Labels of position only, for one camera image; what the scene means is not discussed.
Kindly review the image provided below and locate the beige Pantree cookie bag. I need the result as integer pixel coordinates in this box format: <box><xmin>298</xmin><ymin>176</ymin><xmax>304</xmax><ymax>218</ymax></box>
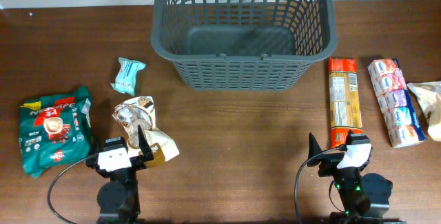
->
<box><xmin>112</xmin><ymin>96</ymin><xmax>180</xmax><ymax>168</ymax></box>

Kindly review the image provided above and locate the orange long biscuit pack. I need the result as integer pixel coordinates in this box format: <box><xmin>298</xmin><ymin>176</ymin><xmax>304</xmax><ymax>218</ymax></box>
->
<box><xmin>328</xmin><ymin>58</ymin><xmax>362</xmax><ymax>147</ymax></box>

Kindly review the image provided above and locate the beige bag at right edge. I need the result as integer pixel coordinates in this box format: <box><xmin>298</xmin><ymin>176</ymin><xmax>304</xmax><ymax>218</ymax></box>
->
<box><xmin>407</xmin><ymin>81</ymin><xmax>440</xmax><ymax>141</ymax></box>

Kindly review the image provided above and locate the green Nescafe coffee bag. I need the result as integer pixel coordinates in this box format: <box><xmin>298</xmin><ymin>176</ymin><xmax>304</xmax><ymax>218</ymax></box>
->
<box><xmin>19</xmin><ymin>86</ymin><xmax>92</xmax><ymax>178</ymax></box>

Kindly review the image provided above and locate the light blue snack packet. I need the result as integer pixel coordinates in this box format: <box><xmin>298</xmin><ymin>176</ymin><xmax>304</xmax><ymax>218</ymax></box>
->
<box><xmin>111</xmin><ymin>57</ymin><xmax>146</xmax><ymax>96</ymax></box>

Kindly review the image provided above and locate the grey plastic basket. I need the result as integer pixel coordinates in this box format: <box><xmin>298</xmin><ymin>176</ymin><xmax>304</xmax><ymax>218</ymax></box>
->
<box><xmin>150</xmin><ymin>0</ymin><xmax>338</xmax><ymax>91</ymax></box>

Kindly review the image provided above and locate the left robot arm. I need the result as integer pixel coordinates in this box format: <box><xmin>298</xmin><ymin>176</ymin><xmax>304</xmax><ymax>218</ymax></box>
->
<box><xmin>86</xmin><ymin>127</ymin><xmax>154</xmax><ymax>224</ymax></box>

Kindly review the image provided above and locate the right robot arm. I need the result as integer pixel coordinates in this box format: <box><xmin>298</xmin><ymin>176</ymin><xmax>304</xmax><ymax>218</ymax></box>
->
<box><xmin>306</xmin><ymin>131</ymin><xmax>402</xmax><ymax>224</ymax></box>

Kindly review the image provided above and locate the Kleenex tissue multipack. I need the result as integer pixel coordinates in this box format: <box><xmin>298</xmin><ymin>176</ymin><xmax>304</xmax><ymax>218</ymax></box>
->
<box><xmin>368</xmin><ymin>59</ymin><xmax>427</xmax><ymax>147</ymax></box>

